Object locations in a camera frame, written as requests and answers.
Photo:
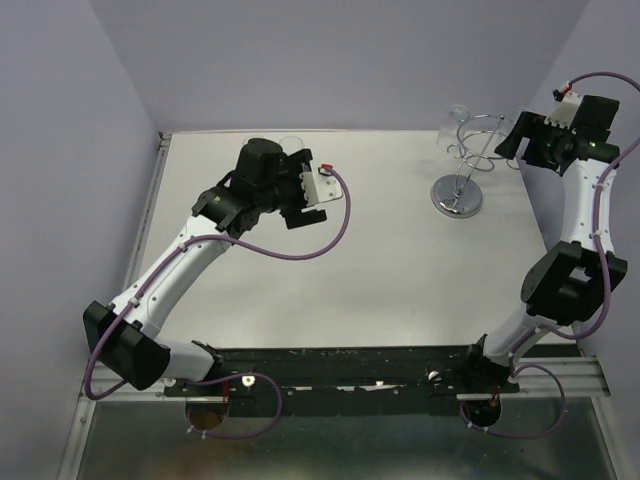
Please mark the chrome wine glass rack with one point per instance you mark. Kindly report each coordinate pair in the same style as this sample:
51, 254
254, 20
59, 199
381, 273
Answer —
457, 195

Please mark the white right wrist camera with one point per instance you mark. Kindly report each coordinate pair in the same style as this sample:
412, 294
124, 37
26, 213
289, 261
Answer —
567, 105

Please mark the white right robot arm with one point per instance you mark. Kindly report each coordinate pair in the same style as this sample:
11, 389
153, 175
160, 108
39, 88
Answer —
574, 279

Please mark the clear wine glass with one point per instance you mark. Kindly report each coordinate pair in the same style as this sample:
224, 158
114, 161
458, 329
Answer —
248, 141
291, 144

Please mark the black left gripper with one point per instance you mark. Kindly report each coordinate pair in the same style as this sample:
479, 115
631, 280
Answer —
289, 169

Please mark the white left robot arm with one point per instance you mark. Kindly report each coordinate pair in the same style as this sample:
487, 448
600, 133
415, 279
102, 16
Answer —
125, 334

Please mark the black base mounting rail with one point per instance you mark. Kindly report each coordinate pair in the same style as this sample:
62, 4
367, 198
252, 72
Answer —
349, 381

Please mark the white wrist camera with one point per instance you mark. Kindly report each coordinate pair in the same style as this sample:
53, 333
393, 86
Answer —
567, 105
319, 185

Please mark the aluminium frame rail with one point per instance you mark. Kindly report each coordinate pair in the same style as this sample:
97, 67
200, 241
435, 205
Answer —
72, 458

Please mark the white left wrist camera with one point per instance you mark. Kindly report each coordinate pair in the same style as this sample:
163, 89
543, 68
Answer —
319, 185

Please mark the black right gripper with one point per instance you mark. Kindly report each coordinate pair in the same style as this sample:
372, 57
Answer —
530, 126

